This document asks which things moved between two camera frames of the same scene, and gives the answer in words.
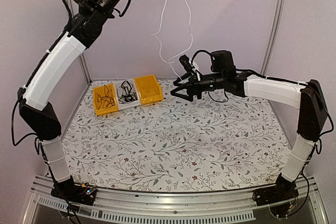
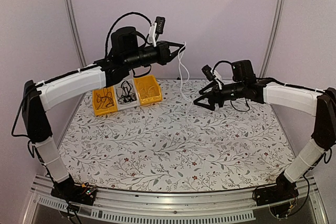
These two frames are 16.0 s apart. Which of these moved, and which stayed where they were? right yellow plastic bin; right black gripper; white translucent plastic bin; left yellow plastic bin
Moved: right black gripper
Stayed: white translucent plastic bin; left yellow plastic bin; right yellow plastic bin
